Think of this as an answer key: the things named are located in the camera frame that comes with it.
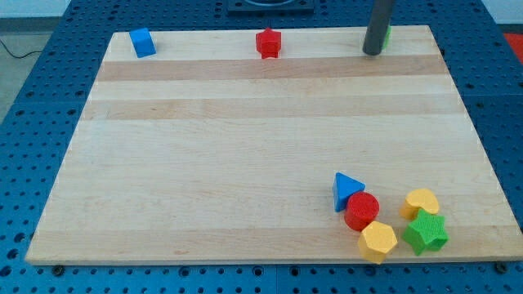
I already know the wooden board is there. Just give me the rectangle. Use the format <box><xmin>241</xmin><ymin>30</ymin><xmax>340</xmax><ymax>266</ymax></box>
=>
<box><xmin>25</xmin><ymin>25</ymin><xmax>522</xmax><ymax>265</ymax></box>

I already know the blue triangle block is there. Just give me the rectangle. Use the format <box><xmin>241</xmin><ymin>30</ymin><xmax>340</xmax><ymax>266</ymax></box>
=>
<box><xmin>333</xmin><ymin>172</ymin><xmax>365</xmax><ymax>212</ymax></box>

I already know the red star block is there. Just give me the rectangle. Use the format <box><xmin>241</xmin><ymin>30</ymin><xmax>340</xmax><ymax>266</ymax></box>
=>
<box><xmin>256</xmin><ymin>28</ymin><xmax>282</xmax><ymax>59</ymax></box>

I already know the red cylinder block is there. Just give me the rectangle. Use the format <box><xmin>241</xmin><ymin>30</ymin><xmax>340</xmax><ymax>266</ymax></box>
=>
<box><xmin>344</xmin><ymin>191</ymin><xmax>380</xmax><ymax>231</ymax></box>

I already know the yellow hexagon block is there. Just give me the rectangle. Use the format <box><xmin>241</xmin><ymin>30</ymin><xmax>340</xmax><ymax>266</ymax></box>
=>
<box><xmin>357</xmin><ymin>221</ymin><xmax>398</xmax><ymax>265</ymax></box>

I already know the blue cube block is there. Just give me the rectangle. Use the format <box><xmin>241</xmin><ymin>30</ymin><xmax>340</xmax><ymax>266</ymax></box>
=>
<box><xmin>129</xmin><ymin>28</ymin><xmax>156</xmax><ymax>58</ymax></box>

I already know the yellow heart block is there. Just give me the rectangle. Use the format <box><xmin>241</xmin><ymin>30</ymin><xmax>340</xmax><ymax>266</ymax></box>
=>
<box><xmin>399</xmin><ymin>188</ymin><xmax>440</xmax><ymax>221</ymax></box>

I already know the green block behind tool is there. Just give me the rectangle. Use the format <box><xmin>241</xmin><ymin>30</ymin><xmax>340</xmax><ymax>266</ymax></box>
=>
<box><xmin>382</xmin><ymin>25</ymin><xmax>391</xmax><ymax>51</ymax></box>

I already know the green star block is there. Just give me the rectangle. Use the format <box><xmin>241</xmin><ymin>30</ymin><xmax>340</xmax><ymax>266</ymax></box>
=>
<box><xmin>402</xmin><ymin>209</ymin><xmax>449</xmax><ymax>256</ymax></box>

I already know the black bolt left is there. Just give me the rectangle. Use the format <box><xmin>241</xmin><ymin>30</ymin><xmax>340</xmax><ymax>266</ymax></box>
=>
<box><xmin>51</xmin><ymin>265</ymin><xmax>65</xmax><ymax>277</ymax></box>

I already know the black bolt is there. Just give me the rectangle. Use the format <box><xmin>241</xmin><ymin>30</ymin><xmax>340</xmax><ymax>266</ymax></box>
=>
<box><xmin>51</xmin><ymin>265</ymin><xmax>65</xmax><ymax>277</ymax></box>
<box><xmin>494</xmin><ymin>262</ymin><xmax>508</xmax><ymax>274</ymax></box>

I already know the black bolt right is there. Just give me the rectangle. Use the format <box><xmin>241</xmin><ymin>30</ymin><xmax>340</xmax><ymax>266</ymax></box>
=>
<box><xmin>494</xmin><ymin>262</ymin><xmax>508</xmax><ymax>274</ymax></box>

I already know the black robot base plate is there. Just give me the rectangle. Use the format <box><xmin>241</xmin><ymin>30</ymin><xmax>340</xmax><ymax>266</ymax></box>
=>
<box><xmin>224</xmin><ymin>0</ymin><xmax>315</xmax><ymax>15</ymax></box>

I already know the black cable on floor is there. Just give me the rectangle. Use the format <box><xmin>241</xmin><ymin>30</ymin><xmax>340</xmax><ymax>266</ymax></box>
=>
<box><xmin>0</xmin><ymin>39</ymin><xmax>44</xmax><ymax>60</ymax></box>

